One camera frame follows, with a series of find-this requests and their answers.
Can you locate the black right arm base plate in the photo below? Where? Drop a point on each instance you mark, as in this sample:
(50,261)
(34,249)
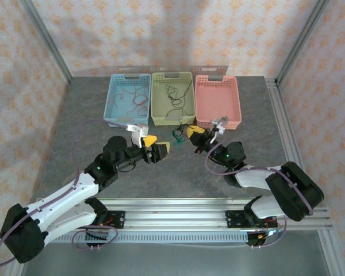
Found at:
(233,220)

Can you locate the aluminium side rails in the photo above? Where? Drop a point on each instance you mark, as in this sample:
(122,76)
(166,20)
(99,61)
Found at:
(282,120)

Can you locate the green plastic basket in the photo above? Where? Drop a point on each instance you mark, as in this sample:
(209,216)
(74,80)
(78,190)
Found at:
(158,97)

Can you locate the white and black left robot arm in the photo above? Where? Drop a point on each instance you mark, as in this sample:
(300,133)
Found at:
(69,198)

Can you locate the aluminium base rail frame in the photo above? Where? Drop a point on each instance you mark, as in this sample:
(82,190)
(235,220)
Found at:
(175,215)

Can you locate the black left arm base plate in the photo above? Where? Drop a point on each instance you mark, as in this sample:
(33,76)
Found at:
(119,220)

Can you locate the blue plastic basket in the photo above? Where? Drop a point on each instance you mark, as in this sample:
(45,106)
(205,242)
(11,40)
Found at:
(126,122)

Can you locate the aluminium frame leg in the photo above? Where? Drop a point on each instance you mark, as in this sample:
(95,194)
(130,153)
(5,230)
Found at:
(330,253)
(14,271)

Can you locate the aluminium frame post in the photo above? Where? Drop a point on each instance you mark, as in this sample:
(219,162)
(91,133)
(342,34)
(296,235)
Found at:
(45,37)
(304,37)

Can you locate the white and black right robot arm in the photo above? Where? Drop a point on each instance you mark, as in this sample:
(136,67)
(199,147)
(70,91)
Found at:
(294,191)

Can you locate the pink plastic basket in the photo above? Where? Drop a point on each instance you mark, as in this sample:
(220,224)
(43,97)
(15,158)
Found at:
(217,97)

